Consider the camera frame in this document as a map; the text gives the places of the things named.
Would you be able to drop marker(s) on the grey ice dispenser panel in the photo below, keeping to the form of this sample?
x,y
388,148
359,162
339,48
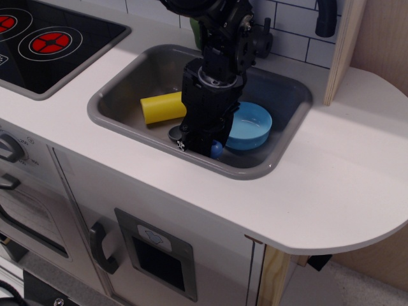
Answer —
x,y
159,255

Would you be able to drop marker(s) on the yellow squeeze bottle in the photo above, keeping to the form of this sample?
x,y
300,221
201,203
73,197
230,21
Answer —
x,y
163,107

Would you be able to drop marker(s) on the blue handled grey spoon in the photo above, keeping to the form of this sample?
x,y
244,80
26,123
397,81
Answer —
x,y
175,136

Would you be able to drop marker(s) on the dark grey cabinet door handle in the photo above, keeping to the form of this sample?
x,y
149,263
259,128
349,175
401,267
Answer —
x,y
97,234

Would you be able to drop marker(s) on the black toy faucet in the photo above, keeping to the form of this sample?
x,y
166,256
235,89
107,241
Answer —
x,y
301,30

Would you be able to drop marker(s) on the grey plastic sink basin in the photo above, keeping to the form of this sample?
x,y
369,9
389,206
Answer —
x,y
158,70

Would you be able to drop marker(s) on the light wood side panel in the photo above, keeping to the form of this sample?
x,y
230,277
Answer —
x,y
344,48

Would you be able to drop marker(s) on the green toy bell pepper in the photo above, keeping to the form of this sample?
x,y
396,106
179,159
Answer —
x,y
195,26

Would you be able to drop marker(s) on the blue plastic bowl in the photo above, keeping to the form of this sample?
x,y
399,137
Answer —
x,y
251,127

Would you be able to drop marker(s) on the black toy stovetop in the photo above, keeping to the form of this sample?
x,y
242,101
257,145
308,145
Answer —
x,y
44,47

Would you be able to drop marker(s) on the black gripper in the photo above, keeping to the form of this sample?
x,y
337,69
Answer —
x,y
210,106

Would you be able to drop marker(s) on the grey oven knob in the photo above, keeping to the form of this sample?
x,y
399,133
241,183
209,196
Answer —
x,y
11,151

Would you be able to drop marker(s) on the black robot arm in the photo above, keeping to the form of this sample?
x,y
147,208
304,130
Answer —
x,y
226,35

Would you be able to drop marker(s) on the grey oven door handle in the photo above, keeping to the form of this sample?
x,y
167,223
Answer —
x,y
9,182

